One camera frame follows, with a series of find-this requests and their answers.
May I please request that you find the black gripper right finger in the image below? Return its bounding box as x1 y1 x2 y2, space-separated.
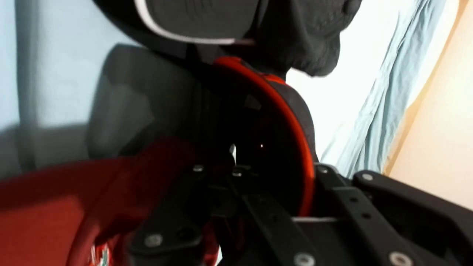
315 164 473 266

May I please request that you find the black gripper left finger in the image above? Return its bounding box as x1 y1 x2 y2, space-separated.
124 163 297 266

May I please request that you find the black cap with white trim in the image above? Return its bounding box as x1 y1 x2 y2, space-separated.
91 0 363 78

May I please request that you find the light blue bed sheet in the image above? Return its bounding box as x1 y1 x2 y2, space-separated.
0 0 462 198

